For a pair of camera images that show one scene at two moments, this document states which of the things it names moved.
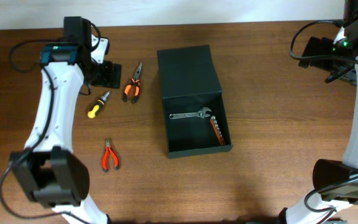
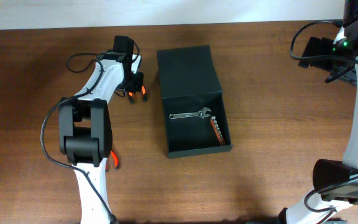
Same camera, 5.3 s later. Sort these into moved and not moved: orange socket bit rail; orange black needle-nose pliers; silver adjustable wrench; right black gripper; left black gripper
Moved: orange black needle-nose pliers; left black gripper
Not moved: silver adjustable wrench; orange socket bit rail; right black gripper
